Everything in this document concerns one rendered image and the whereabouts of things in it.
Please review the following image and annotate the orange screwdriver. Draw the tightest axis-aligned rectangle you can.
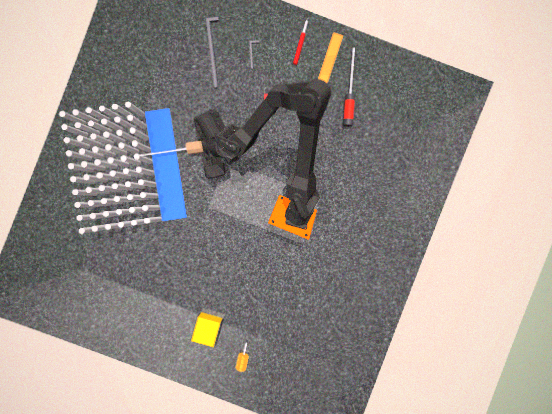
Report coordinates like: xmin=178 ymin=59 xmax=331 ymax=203
xmin=236 ymin=343 xmax=249 ymax=371

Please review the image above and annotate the blue flat strip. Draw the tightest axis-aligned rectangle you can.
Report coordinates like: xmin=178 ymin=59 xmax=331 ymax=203
xmin=145 ymin=108 xmax=187 ymax=221

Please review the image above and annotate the red-handled screwdriver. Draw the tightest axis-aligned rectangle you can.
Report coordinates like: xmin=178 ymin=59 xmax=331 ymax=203
xmin=343 ymin=48 xmax=355 ymax=127
xmin=293 ymin=20 xmax=307 ymax=65

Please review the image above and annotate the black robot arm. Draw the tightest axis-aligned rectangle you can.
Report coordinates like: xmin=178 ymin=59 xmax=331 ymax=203
xmin=195 ymin=78 xmax=331 ymax=230

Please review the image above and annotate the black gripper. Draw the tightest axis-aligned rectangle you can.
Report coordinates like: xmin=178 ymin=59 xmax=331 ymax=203
xmin=194 ymin=117 xmax=226 ymax=179

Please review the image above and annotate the orange flat bar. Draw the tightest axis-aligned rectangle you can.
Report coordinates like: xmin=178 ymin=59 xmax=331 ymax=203
xmin=318 ymin=32 xmax=343 ymax=82

